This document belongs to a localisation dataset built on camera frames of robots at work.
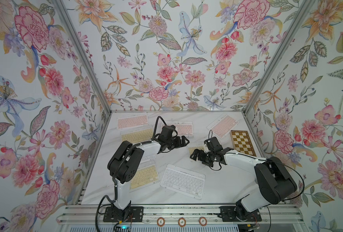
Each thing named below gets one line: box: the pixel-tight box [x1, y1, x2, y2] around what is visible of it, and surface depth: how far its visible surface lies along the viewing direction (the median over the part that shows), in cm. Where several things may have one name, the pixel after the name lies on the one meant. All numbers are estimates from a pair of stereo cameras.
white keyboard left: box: [139, 154, 157, 166], surface depth 95 cm
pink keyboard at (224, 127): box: [209, 115, 240, 140], surface depth 113 cm
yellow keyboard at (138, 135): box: [120, 125, 154, 144], surface depth 109 cm
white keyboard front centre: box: [159, 163, 206, 201], surface depth 86 cm
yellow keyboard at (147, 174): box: [129, 159, 161, 193], surface depth 88 cm
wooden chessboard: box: [229, 130, 257, 157], surface depth 101 cm
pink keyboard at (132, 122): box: [116, 114, 149, 130], surface depth 116 cm
